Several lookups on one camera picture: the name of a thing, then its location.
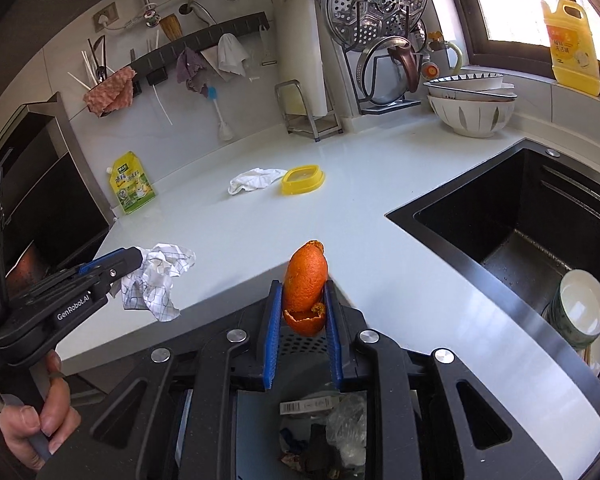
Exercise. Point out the person's left hand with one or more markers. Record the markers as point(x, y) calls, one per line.
point(58, 419)

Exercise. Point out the steel cutting board stand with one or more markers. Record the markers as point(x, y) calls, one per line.
point(306, 123)

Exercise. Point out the grey perforated trash bin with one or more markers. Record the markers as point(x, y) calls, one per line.
point(281, 434)

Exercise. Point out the green white cup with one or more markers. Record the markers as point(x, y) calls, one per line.
point(574, 311)

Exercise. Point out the clear plastic bag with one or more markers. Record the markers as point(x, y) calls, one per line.
point(346, 429)

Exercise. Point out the white cutting board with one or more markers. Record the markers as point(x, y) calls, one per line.
point(299, 57)

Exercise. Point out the glass pot lid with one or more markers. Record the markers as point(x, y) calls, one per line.
point(387, 69)

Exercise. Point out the yellow green refill pouch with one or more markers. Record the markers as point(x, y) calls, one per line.
point(130, 185)

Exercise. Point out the white tissue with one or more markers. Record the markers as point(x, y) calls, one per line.
point(254, 179)

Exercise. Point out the white hanging cloth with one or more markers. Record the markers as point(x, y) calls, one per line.
point(231, 56)

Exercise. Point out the black oven appliance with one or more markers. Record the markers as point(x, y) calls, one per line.
point(52, 203)

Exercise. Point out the metal steamer plate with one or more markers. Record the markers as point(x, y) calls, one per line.
point(375, 2)

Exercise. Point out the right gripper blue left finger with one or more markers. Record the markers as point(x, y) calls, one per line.
point(270, 330)

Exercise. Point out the black dish rack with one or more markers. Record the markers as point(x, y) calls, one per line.
point(352, 96)

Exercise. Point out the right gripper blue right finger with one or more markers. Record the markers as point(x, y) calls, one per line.
point(332, 334)

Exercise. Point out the blue white bottle brush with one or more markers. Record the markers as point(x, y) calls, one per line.
point(226, 134)

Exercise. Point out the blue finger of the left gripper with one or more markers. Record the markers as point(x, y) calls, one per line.
point(104, 262)

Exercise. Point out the purple hanging cloth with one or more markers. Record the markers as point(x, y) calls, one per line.
point(191, 71)

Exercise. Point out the yellow detergent bottle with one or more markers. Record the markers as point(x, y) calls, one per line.
point(574, 60)

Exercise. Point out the white patterned stacked bowls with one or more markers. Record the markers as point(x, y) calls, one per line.
point(472, 104)

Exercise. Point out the orange peel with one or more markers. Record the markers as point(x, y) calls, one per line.
point(307, 272)

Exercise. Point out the pink dish cloth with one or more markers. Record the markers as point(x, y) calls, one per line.
point(114, 93)

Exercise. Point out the white green kettle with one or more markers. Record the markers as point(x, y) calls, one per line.
point(440, 57)

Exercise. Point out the black wall rail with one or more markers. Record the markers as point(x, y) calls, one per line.
point(153, 66)

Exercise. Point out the black kitchen sink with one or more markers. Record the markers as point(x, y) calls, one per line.
point(513, 227)

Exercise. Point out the yellow plastic container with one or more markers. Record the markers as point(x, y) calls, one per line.
point(303, 179)

